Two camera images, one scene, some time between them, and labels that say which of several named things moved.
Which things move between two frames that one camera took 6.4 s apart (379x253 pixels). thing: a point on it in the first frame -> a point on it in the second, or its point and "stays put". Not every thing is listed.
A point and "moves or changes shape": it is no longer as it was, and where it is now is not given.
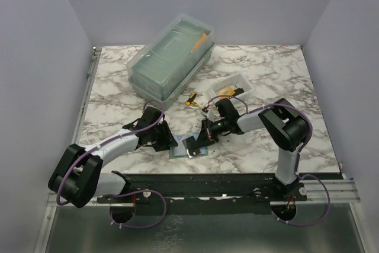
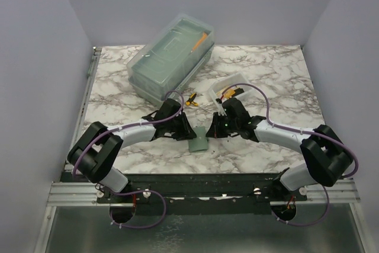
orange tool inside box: x=202 y=39 stays put
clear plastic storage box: x=179 y=51 stays put
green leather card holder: x=180 y=150 moves or changes shape
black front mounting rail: x=206 y=193 stays put
